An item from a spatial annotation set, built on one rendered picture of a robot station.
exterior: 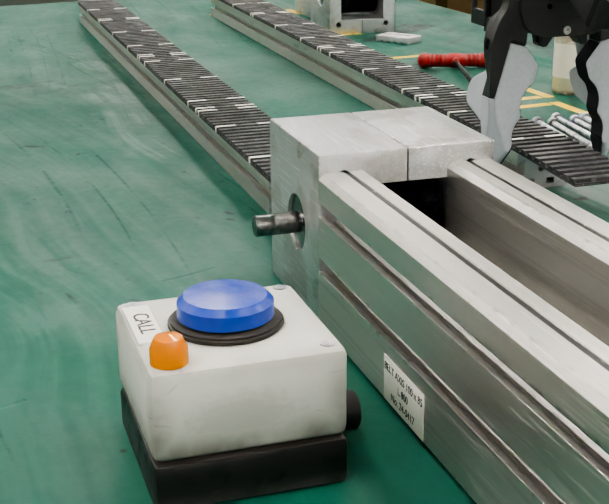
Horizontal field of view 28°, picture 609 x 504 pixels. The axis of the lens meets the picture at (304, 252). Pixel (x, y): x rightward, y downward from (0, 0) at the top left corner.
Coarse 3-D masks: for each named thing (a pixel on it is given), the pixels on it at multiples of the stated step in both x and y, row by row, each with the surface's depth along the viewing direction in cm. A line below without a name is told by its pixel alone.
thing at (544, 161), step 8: (584, 152) 86; (592, 152) 86; (536, 160) 85; (544, 160) 85; (552, 160) 84; (560, 160) 84; (568, 160) 84; (576, 160) 84; (584, 160) 85; (592, 160) 85; (544, 168) 84
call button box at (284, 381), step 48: (288, 288) 54; (144, 336) 48; (192, 336) 48; (240, 336) 48; (288, 336) 48; (144, 384) 46; (192, 384) 46; (240, 384) 46; (288, 384) 47; (336, 384) 48; (144, 432) 48; (192, 432) 46; (240, 432) 47; (288, 432) 48; (336, 432) 48; (192, 480) 47; (240, 480) 48; (288, 480) 48; (336, 480) 49
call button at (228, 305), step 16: (192, 288) 50; (208, 288) 50; (224, 288) 50; (240, 288) 50; (256, 288) 50; (176, 304) 49; (192, 304) 48; (208, 304) 48; (224, 304) 48; (240, 304) 48; (256, 304) 48; (272, 304) 49; (192, 320) 48; (208, 320) 48; (224, 320) 47; (240, 320) 48; (256, 320) 48
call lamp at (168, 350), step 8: (160, 336) 46; (168, 336) 46; (176, 336) 46; (152, 344) 46; (160, 344) 45; (168, 344) 45; (176, 344) 45; (184, 344) 46; (152, 352) 45; (160, 352) 45; (168, 352) 45; (176, 352) 45; (184, 352) 46; (152, 360) 46; (160, 360) 45; (168, 360) 45; (176, 360) 45; (184, 360) 46; (160, 368) 45; (168, 368) 45; (176, 368) 46
